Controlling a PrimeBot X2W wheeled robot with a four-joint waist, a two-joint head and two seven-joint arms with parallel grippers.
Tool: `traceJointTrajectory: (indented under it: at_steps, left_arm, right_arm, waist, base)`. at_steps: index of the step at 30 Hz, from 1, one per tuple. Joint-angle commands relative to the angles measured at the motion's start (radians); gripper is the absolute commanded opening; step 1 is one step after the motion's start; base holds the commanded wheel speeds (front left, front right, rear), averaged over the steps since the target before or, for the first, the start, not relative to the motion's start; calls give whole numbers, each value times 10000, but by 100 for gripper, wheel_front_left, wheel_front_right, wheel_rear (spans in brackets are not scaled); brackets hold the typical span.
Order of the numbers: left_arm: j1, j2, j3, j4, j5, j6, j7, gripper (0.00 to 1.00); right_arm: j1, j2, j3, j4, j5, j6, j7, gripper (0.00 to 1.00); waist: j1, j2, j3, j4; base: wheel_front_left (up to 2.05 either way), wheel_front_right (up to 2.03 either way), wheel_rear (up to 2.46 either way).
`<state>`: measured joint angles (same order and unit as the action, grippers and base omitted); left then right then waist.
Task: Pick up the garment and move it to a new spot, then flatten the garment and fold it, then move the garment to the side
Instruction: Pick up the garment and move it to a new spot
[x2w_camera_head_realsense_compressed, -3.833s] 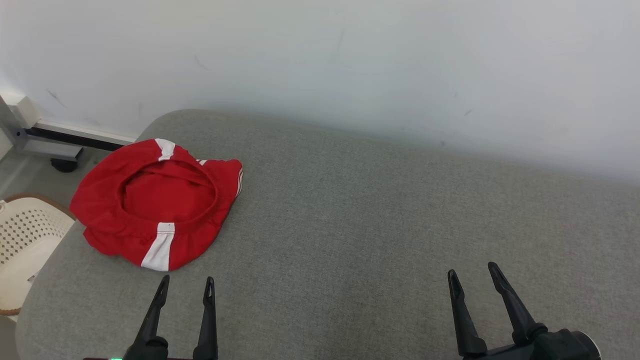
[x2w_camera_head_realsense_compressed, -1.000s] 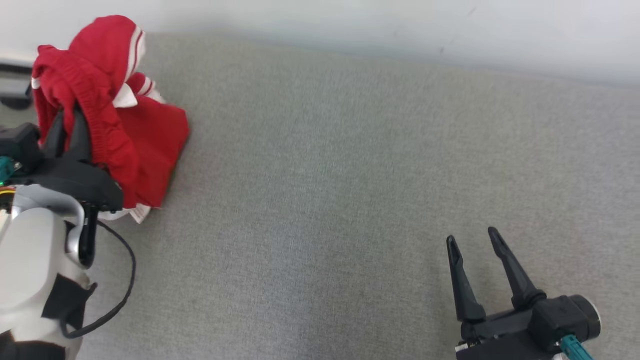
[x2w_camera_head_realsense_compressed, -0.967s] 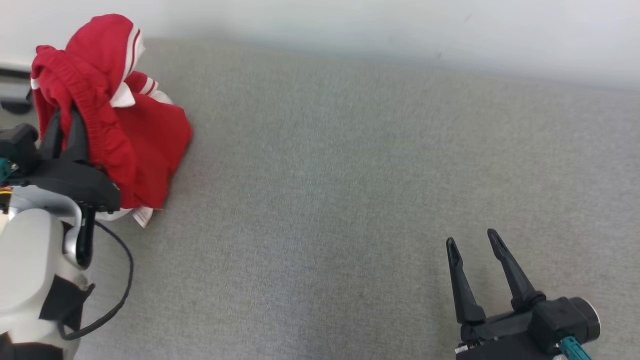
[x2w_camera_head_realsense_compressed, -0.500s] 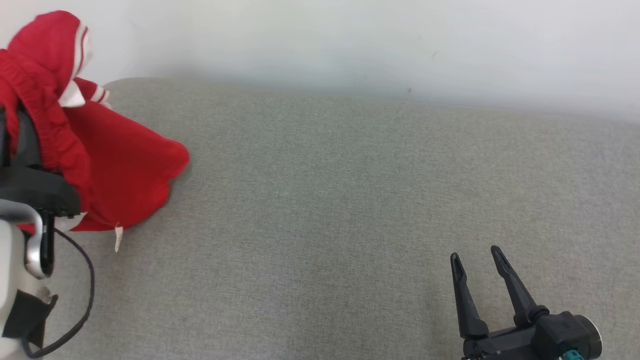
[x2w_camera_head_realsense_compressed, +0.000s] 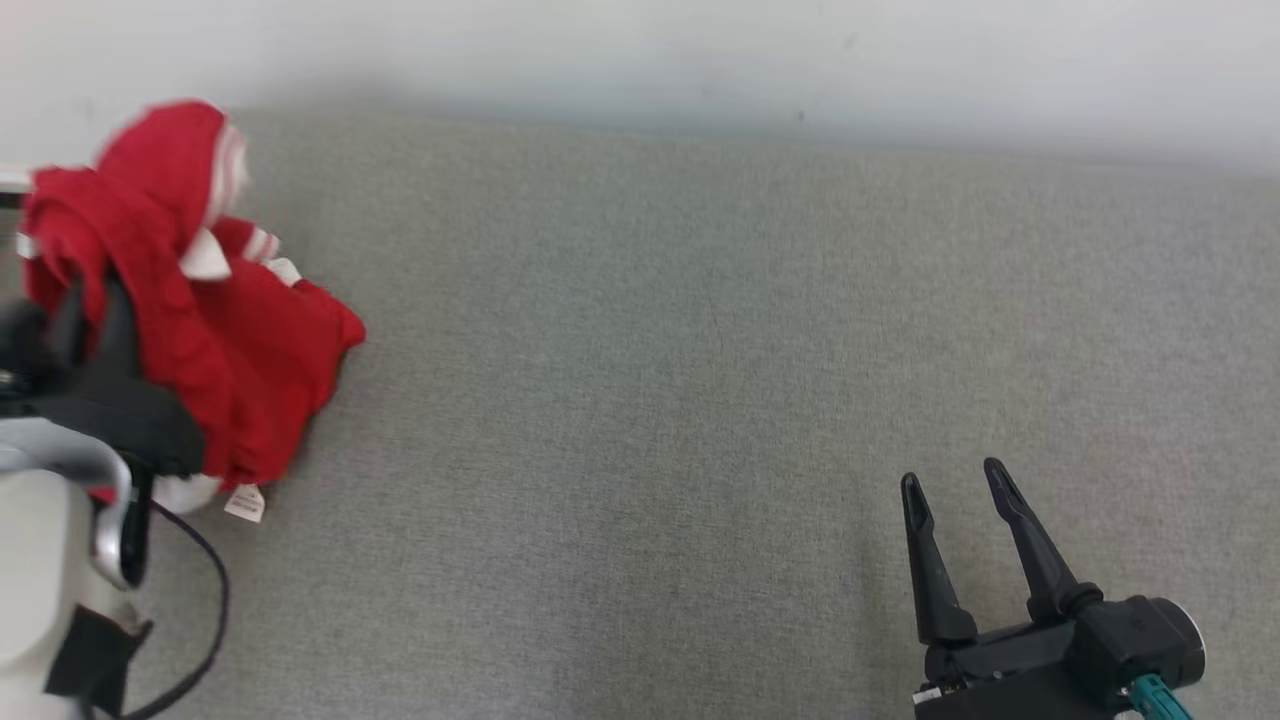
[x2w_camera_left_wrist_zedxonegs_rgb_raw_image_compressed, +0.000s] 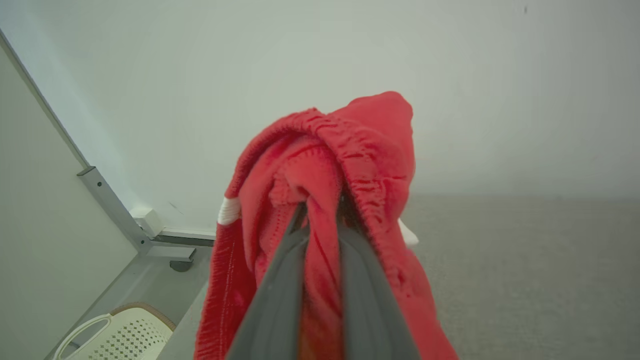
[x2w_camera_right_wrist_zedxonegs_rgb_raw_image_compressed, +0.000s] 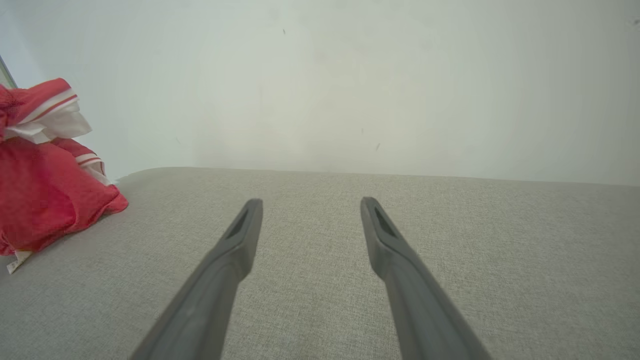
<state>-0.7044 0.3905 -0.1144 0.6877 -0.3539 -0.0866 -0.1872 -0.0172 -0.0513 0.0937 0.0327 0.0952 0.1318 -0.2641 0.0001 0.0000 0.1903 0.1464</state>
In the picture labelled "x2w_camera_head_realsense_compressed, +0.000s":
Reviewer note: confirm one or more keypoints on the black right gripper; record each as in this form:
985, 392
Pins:
1050, 670

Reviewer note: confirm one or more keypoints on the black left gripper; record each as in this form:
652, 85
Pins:
120, 415

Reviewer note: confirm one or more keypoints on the plain red garment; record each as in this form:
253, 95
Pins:
250, 370

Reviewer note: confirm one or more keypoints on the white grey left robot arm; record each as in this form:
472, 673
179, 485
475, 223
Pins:
40, 560

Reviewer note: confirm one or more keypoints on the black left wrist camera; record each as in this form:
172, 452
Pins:
20, 345

